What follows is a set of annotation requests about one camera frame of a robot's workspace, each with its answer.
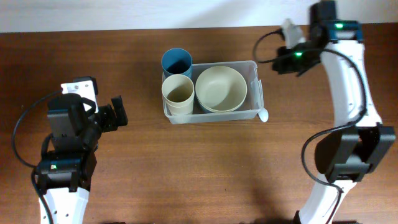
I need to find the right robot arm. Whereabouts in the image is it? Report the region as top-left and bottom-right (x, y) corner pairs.
(272, 1), (396, 223)

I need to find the blue bowl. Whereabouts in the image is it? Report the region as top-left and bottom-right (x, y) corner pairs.
(197, 101), (212, 113)

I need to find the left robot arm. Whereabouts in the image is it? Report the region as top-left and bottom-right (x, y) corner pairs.
(31, 77), (128, 223)

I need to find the clear plastic storage container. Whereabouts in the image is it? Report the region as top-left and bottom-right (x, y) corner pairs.
(163, 60), (262, 124)

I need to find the cream bowl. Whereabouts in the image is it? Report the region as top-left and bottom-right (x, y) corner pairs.
(195, 94), (246, 113)
(195, 66), (248, 97)

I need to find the white plastic spoon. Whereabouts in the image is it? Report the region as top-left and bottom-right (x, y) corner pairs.
(258, 80), (269, 123)

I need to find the cream cup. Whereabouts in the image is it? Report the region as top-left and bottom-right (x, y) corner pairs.
(167, 103), (193, 116)
(161, 74), (195, 107)

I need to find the blue cup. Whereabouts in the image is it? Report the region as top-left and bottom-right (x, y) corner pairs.
(161, 48), (193, 78)

